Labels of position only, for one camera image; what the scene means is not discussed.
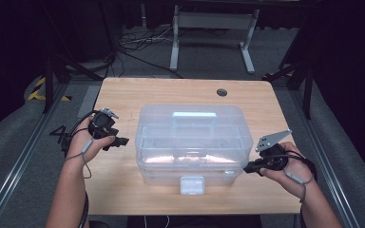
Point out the black tripod stand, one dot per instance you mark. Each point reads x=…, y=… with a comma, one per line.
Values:
x=48, y=85
x=307, y=95

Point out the person's left hand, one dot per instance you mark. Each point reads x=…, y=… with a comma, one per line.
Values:
x=82, y=145

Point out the black curtain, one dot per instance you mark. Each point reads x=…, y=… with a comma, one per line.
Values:
x=6, y=47
x=355, y=63

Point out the person's dark clothing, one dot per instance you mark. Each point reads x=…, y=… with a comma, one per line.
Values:
x=196, y=222

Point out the grey metal desk frame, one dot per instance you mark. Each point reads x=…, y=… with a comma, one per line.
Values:
x=214, y=20

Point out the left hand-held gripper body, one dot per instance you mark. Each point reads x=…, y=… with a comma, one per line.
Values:
x=101, y=125

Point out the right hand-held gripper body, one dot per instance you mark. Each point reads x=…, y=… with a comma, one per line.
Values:
x=274, y=156

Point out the person's right hand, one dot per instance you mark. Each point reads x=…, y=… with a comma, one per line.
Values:
x=294, y=174

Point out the clear plastic storage box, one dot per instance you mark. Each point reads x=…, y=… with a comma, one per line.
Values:
x=158, y=139

